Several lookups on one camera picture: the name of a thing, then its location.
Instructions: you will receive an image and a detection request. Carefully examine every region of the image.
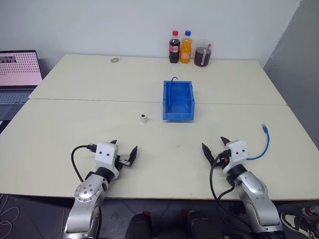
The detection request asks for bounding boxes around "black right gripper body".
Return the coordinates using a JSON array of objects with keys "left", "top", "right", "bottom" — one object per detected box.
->
[{"left": 213, "top": 148, "right": 232, "bottom": 170}]

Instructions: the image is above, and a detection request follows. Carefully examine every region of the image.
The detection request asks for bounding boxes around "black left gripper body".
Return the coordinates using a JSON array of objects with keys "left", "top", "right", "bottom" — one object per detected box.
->
[{"left": 114, "top": 154, "right": 132, "bottom": 173}]

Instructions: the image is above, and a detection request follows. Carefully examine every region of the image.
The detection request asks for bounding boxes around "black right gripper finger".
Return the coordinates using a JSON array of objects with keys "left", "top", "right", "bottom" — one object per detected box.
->
[
  {"left": 220, "top": 136, "right": 234, "bottom": 148},
  {"left": 201, "top": 142, "right": 215, "bottom": 166}
]

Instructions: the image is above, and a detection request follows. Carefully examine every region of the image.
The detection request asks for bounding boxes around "blue plastic bin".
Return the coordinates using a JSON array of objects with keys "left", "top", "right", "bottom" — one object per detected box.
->
[{"left": 162, "top": 80, "right": 196, "bottom": 122}]

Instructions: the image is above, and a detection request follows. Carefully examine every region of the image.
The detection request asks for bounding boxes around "dark rounded shape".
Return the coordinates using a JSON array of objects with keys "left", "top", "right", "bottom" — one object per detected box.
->
[
  {"left": 124, "top": 210, "right": 153, "bottom": 239},
  {"left": 180, "top": 209, "right": 218, "bottom": 239}
]

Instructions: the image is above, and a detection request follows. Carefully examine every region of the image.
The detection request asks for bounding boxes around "clear jar dark liquid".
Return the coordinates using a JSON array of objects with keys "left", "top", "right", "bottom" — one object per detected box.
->
[{"left": 193, "top": 39, "right": 213, "bottom": 68}]

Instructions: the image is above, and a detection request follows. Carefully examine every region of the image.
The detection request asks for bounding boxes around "black and white shoe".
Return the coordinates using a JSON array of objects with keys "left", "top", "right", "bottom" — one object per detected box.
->
[{"left": 280, "top": 211, "right": 319, "bottom": 239}]

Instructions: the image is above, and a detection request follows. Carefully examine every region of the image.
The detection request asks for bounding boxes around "orange soda bottle blue cap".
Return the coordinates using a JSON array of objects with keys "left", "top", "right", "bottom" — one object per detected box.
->
[{"left": 179, "top": 30, "right": 193, "bottom": 64}]

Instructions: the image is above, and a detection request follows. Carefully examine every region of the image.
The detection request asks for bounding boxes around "cola bottle red cap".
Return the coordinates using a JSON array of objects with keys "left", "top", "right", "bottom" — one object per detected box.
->
[{"left": 168, "top": 30, "right": 181, "bottom": 64}]

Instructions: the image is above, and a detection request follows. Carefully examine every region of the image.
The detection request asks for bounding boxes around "grey laptop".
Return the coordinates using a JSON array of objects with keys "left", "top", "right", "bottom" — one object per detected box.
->
[{"left": 0, "top": 49, "right": 44, "bottom": 120}]

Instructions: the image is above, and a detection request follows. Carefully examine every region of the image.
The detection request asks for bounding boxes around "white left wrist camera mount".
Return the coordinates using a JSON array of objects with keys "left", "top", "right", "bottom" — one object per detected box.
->
[{"left": 95, "top": 142, "right": 121, "bottom": 179}]

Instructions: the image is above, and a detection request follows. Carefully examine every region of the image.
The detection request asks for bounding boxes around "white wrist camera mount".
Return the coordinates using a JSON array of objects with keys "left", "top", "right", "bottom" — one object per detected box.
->
[
  {"left": 222, "top": 140, "right": 248, "bottom": 174},
  {"left": 95, "top": 142, "right": 121, "bottom": 179}
]

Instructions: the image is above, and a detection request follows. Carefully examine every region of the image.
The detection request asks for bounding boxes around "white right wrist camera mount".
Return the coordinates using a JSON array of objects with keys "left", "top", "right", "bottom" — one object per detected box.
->
[{"left": 222, "top": 140, "right": 248, "bottom": 174}]

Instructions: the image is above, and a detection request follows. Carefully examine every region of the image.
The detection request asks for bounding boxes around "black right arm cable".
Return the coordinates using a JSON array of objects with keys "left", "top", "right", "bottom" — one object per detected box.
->
[{"left": 209, "top": 151, "right": 251, "bottom": 229}]

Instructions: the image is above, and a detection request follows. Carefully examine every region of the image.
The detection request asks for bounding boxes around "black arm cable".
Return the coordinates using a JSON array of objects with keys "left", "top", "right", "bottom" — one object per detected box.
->
[
  {"left": 209, "top": 151, "right": 251, "bottom": 229},
  {"left": 71, "top": 144, "right": 97, "bottom": 183}
]

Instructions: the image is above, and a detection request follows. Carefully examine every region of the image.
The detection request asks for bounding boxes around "blue Ethernet cable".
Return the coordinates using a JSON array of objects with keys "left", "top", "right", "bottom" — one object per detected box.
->
[{"left": 246, "top": 123, "right": 272, "bottom": 161}]

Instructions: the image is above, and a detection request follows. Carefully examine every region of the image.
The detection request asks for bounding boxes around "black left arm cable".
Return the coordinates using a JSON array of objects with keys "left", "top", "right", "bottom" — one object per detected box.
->
[{"left": 71, "top": 144, "right": 97, "bottom": 183}]

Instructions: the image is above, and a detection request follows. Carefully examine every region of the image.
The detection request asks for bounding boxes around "thin grey cable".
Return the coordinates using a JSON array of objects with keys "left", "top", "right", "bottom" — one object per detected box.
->
[{"left": 166, "top": 76, "right": 179, "bottom": 112}]

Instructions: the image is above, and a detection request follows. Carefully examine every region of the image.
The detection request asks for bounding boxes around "white floor cable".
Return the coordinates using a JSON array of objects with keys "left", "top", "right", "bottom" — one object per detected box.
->
[{"left": 0, "top": 193, "right": 20, "bottom": 239}]

